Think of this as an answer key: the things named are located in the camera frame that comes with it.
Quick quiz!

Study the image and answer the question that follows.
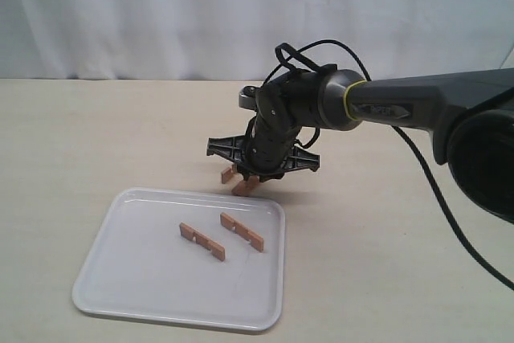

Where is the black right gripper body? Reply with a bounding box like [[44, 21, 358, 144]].
[[206, 116, 320, 182]]

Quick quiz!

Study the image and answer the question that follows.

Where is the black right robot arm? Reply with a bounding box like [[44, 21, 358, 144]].
[[206, 65, 513, 222]]

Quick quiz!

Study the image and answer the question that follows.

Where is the notched wooden piece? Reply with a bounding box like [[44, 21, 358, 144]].
[[179, 223, 226, 262], [220, 212, 264, 253], [220, 165, 238, 184], [231, 178, 259, 197]]

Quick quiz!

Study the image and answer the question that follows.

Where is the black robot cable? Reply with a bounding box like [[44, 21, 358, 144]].
[[263, 39, 514, 292]]

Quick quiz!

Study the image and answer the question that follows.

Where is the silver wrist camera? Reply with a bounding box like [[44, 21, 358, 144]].
[[239, 85, 259, 112]]

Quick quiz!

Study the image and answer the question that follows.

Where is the white backdrop curtain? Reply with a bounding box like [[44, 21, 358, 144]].
[[1, 0, 513, 80]]

